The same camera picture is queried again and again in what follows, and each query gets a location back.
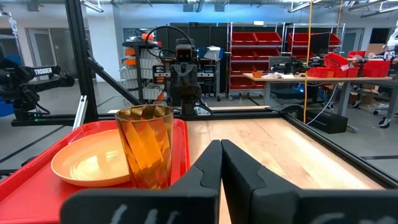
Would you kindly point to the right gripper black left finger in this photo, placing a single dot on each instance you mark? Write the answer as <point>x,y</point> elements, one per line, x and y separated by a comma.
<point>186,202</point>

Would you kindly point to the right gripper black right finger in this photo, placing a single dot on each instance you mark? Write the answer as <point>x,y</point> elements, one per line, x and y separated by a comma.
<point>264,202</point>

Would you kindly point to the amber faceted plastic cup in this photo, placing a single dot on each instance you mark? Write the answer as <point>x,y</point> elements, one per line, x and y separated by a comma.
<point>146,149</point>

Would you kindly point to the orange round plate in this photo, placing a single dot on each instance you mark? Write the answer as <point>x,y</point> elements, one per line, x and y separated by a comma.
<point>90,161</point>

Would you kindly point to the black Trossen-labelled robot arm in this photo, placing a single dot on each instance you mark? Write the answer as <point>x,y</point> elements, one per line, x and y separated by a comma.
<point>21,84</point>

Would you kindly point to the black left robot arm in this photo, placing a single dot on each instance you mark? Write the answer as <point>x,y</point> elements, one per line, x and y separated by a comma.
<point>188,108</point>

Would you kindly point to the red plastic serving tray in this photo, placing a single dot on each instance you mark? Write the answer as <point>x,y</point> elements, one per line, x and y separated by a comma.
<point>31,199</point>

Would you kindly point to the red plastic storage bin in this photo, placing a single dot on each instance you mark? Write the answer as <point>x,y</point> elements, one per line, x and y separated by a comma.
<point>244,38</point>
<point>377,68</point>
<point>268,38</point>
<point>335,59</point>

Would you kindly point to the black box on floor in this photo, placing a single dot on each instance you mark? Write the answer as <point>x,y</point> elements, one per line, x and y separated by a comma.
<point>328,122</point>

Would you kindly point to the silver aluminium extrusion bar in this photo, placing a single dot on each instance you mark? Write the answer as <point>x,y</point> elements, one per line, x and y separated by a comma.
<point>80,112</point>

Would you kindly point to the wooden workbench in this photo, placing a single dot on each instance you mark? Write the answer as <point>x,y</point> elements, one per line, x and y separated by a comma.
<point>311,79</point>

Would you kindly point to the black computer monitor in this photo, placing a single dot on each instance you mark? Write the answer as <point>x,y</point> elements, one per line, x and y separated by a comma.
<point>320,43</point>

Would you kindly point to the white humanoid robot figure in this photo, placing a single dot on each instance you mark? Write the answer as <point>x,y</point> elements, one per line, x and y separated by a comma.
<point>392,43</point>

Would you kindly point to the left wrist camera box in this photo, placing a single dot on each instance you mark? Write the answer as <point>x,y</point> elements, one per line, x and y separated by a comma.
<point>185,54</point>

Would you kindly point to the black aluminium table frame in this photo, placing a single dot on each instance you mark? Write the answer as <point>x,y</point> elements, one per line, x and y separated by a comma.
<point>81,62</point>

